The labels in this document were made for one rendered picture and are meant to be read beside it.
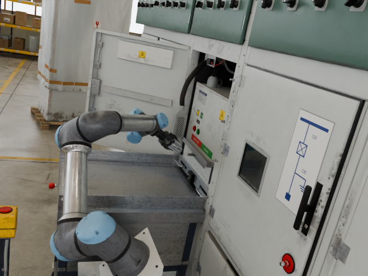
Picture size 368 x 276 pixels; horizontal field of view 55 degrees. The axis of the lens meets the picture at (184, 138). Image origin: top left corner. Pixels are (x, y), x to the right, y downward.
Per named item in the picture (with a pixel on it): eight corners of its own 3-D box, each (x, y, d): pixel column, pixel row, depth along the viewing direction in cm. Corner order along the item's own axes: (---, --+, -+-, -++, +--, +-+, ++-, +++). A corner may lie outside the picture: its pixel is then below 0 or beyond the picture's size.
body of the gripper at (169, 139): (168, 150, 186) (151, 137, 181) (164, 145, 194) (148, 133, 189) (177, 139, 186) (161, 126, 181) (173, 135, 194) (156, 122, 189)
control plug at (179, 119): (171, 138, 207) (177, 109, 202) (169, 135, 211) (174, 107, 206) (184, 139, 209) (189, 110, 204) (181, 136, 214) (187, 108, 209)
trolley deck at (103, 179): (56, 224, 149) (57, 212, 147) (58, 166, 204) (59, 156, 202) (202, 223, 172) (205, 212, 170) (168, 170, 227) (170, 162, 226)
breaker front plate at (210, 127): (209, 194, 176) (230, 102, 162) (180, 157, 219) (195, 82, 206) (211, 194, 176) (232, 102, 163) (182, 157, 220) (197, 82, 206)
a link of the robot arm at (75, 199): (75, 256, 112) (78, 108, 135) (45, 263, 119) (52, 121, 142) (103, 257, 121) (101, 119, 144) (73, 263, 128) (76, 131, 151)
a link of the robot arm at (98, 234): (122, 258, 112) (95, 233, 106) (92, 264, 118) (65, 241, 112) (133, 228, 121) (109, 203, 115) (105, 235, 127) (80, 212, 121)
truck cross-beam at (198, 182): (209, 205, 175) (211, 194, 173) (177, 162, 223) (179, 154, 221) (218, 205, 176) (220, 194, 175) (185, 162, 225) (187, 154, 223)
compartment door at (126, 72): (86, 138, 243) (98, 28, 222) (173, 159, 234) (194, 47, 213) (81, 141, 236) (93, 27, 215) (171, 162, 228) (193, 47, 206)
